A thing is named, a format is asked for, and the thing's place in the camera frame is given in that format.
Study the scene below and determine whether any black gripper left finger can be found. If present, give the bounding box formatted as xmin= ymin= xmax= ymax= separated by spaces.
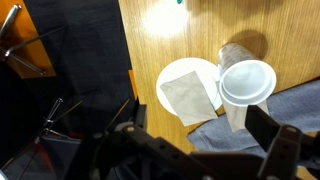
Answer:
xmin=114 ymin=98 xmax=201 ymax=168

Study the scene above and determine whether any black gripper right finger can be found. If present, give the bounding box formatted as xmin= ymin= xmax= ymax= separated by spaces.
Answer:
xmin=244 ymin=104 xmax=304 ymax=180

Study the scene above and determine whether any grey garment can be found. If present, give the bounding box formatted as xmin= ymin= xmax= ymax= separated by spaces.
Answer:
xmin=187 ymin=79 xmax=320 ymax=171

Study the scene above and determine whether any white paper plate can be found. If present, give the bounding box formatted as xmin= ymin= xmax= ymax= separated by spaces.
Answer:
xmin=155 ymin=57 xmax=224 ymax=117

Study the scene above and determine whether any white table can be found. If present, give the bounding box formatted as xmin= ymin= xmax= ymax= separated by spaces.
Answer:
xmin=0 ymin=3 xmax=48 ymax=76

